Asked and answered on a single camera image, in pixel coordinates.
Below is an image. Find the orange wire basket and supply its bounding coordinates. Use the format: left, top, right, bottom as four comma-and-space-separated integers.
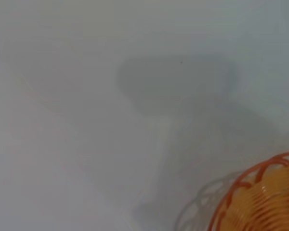
208, 150, 289, 231

